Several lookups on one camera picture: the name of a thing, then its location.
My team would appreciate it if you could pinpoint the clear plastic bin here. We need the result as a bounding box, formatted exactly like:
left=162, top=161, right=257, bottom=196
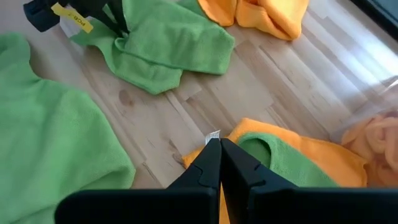
left=327, top=75, right=398, bottom=188

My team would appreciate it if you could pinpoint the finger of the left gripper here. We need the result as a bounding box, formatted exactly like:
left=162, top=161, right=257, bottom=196
left=78, top=8, right=124, bottom=38
left=106, top=0, right=130, bottom=35

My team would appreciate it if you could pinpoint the yellow label tag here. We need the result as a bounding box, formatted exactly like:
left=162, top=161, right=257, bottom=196
left=50, top=2, right=95, bottom=34

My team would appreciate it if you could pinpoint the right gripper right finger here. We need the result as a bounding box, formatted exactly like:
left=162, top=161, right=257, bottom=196
left=220, top=138, right=298, bottom=224

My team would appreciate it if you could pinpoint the black metal rig frame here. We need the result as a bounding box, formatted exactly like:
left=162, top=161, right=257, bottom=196
left=349, top=0, right=398, bottom=40

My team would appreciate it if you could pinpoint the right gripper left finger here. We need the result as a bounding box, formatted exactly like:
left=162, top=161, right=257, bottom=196
left=167, top=138, right=223, bottom=191

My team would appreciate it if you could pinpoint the green microfiber towel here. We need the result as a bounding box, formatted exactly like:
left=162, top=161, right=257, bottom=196
left=58, top=0, right=236, bottom=96
left=236, top=131, right=340, bottom=189
left=0, top=31, right=137, bottom=224

